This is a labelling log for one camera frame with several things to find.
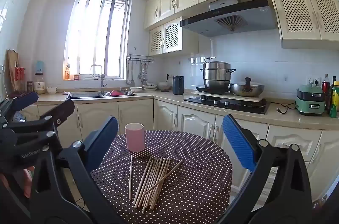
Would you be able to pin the small white bowl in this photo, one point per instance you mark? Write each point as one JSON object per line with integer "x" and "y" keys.
{"x": 51, "y": 89}

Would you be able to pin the red bowl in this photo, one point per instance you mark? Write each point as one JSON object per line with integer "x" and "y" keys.
{"x": 116, "y": 93}

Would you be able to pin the single wooden chopstick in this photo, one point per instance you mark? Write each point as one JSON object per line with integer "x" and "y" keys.
{"x": 130, "y": 179}

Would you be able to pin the brown polka-dot tablecloth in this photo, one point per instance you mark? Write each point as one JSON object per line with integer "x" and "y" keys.
{"x": 185, "y": 187}

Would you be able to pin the steel steamer pot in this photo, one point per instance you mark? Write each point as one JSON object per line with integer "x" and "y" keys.
{"x": 217, "y": 75}

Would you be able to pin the wide lattice wall cabinet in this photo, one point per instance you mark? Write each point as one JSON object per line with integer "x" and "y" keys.
{"x": 294, "y": 14}

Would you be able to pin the steel kitchen sink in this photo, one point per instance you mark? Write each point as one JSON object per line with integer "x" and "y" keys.
{"x": 87, "y": 95}

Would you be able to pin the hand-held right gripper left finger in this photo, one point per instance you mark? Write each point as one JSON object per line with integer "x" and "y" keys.
{"x": 103, "y": 140}

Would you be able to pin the dark blue kettle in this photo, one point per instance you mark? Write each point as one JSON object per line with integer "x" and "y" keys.
{"x": 178, "y": 85}

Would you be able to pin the person's left hand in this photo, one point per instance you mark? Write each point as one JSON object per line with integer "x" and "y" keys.
{"x": 27, "y": 181}

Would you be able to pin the hanging steel spatula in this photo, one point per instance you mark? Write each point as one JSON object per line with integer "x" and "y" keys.
{"x": 140, "y": 75}

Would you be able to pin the small dark jar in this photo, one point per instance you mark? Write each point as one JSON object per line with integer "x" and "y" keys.
{"x": 29, "y": 86}

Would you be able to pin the green electric cooker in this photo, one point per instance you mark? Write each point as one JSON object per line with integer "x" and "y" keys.
{"x": 309, "y": 102}

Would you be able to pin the hanging steel ladle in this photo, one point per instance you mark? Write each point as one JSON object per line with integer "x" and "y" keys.
{"x": 128, "y": 81}

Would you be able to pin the wooden cutting board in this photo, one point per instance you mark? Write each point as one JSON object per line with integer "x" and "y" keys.
{"x": 12, "y": 65}

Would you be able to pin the black gas stove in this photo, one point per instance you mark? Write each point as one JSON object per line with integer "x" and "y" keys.
{"x": 227, "y": 104}

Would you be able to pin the black induction cooker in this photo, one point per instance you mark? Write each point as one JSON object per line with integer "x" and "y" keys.
{"x": 212, "y": 90}

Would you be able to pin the white bowls on counter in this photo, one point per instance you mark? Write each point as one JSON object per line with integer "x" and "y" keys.
{"x": 149, "y": 87}

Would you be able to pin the white wall switch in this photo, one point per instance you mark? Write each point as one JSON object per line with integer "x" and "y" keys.
{"x": 285, "y": 78}

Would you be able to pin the clear bottle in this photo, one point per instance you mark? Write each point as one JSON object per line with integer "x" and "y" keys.
{"x": 326, "y": 77}

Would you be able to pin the dark glass bottle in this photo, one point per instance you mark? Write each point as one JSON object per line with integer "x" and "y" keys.
{"x": 332, "y": 96}

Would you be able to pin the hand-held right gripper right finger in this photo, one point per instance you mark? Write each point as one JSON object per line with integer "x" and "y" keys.
{"x": 238, "y": 143}

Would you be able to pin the orange bottle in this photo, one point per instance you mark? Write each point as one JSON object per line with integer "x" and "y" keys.
{"x": 67, "y": 72}

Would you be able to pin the beige stone board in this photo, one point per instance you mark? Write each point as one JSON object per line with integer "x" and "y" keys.
{"x": 238, "y": 98}

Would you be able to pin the bunch of wooden chopsticks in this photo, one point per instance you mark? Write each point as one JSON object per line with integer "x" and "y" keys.
{"x": 152, "y": 181}

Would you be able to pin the steel sink faucet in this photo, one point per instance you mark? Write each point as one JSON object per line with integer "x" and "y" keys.
{"x": 102, "y": 80}

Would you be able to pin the green bottle yellow cap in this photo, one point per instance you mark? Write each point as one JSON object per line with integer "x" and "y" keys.
{"x": 335, "y": 104}

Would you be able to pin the barred kitchen window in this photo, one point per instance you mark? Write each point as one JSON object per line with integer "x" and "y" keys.
{"x": 95, "y": 33}

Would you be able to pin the black range hood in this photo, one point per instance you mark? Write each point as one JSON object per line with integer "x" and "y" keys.
{"x": 227, "y": 19}

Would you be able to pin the metal wall utensil rack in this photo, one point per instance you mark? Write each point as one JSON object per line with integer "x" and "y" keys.
{"x": 140, "y": 57}

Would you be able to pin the pink cup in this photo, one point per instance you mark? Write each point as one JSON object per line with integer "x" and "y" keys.
{"x": 135, "y": 137}

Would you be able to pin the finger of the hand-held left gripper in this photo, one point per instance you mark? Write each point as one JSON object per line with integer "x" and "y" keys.
{"x": 62, "y": 111}
{"x": 23, "y": 101}

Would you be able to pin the pink cloth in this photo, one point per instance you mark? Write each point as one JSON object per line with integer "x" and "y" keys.
{"x": 67, "y": 93}

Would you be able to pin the wall socket with plug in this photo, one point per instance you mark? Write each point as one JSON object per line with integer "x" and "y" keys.
{"x": 168, "y": 77}

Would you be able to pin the white double wall socket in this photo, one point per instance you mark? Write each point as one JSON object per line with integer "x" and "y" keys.
{"x": 314, "y": 80}

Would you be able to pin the narrow lattice wall cabinet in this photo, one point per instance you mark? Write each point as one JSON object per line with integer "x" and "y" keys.
{"x": 172, "y": 35}

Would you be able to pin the glass jar white contents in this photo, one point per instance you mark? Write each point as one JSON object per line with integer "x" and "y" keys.
{"x": 39, "y": 85}

